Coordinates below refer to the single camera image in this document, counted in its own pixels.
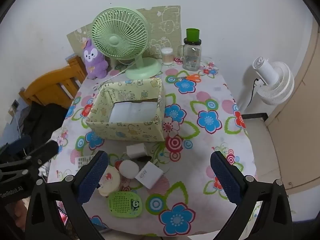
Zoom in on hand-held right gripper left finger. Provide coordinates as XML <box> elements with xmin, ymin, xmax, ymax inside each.
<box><xmin>25</xmin><ymin>150</ymin><xmax>109</xmax><ymax>240</ymax></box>

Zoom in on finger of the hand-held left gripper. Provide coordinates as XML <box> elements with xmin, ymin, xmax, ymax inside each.
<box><xmin>0</xmin><ymin>140</ymin><xmax>60</xmax><ymax>180</ymax></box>
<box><xmin>0</xmin><ymin>134</ymin><xmax>32</xmax><ymax>158</ymax></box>

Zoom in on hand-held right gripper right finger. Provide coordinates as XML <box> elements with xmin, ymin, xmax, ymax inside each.
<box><xmin>210</xmin><ymin>151</ymin><xmax>294</xmax><ymax>240</ymax></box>

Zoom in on cream round bear mirror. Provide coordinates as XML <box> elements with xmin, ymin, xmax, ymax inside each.
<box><xmin>98</xmin><ymin>166</ymin><xmax>121</xmax><ymax>197</ymax></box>

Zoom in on white remote control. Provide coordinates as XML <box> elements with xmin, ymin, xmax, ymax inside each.
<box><xmin>76</xmin><ymin>155</ymin><xmax>97</xmax><ymax>169</ymax></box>

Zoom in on white round case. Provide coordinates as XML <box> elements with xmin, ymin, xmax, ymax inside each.
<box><xmin>119</xmin><ymin>159</ymin><xmax>139</xmax><ymax>179</ymax></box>

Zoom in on green perforated panda case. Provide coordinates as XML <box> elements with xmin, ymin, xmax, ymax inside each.
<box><xmin>108</xmin><ymin>191</ymin><xmax>142</xmax><ymax>218</ymax></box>

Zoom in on small white charger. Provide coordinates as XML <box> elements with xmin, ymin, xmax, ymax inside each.
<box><xmin>126</xmin><ymin>143</ymin><xmax>148</xmax><ymax>159</ymax></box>

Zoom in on large white charger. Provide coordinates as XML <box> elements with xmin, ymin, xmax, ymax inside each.
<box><xmin>135</xmin><ymin>161</ymin><xmax>164</xmax><ymax>189</ymax></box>

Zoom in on patterned yellow storage box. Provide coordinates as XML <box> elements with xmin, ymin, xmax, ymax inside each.
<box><xmin>86</xmin><ymin>78</ymin><xmax>166</xmax><ymax>142</ymax></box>

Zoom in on black bag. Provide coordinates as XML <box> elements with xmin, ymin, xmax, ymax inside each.
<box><xmin>15</xmin><ymin>102</ymin><xmax>68</xmax><ymax>150</ymax></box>

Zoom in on floral tablecloth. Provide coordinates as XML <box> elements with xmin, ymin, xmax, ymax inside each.
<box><xmin>46</xmin><ymin>55</ymin><xmax>258</xmax><ymax>237</ymax></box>

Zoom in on orange wooden chair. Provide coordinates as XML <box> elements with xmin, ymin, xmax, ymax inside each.
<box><xmin>19</xmin><ymin>55</ymin><xmax>88</xmax><ymax>109</ymax></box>

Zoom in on white paper box liner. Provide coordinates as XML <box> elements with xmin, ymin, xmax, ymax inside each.
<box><xmin>109</xmin><ymin>101</ymin><xmax>159</xmax><ymax>124</ymax></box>

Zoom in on beige door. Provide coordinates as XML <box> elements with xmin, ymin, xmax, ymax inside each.
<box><xmin>265</xmin><ymin>17</ymin><xmax>320</xmax><ymax>190</ymax></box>

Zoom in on purple plush toy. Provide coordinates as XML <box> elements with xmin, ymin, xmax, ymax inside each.
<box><xmin>80</xmin><ymin>38</ymin><xmax>109</xmax><ymax>80</ymax></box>

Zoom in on white standing fan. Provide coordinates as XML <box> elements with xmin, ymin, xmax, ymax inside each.
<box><xmin>236</xmin><ymin>57</ymin><xmax>295</xmax><ymax>115</ymax></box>

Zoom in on glass mug jar green lid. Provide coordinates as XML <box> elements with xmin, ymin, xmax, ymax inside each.
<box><xmin>178</xmin><ymin>28</ymin><xmax>202</xmax><ymax>71</ymax></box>

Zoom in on green desk fan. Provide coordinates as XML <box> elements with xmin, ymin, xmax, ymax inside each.
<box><xmin>91</xmin><ymin>8</ymin><xmax>162</xmax><ymax>80</ymax></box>

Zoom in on clear cotton swab container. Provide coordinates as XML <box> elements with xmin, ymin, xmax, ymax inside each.
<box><xmin>161</xmin><ymin>47</ymin><xmax>174</xmax><ymax>65</ymax></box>

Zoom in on patterned cardboard panel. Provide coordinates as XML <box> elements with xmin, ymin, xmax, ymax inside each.
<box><xmin>66</xmin><ymin>5</ymin><xmax>181</xmax><ymax>61</ymax></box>

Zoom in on thin white wall cable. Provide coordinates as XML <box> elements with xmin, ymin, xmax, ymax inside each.
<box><xmin>11</xmin><ymin>110</ymin><xmax>27</xmax><ymax>155</ymax></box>

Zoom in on wall socket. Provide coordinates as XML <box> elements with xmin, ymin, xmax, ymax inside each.
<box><xmin>10</xmin><ymin>100</ymin><xmax>20</xmax><ymax>117</ymax></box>

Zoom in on black fan power cable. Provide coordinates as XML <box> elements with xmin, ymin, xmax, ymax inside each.
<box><xmin>249</xmin><ymin>78</ymin><xmax>258</xmax><ymax>108</ymax></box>

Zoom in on white desk fan cable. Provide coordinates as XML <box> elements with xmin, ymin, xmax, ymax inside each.
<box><xmin>94</xmin><ymin>64</ymin><xmax>137</xmax><ymax>90</ymax></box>

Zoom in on orange handled scissors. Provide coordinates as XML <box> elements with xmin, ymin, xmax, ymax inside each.
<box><xmin>175</xmin><ymin>74</ymin><xmax>202</xmax><ymax>83</ymax></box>

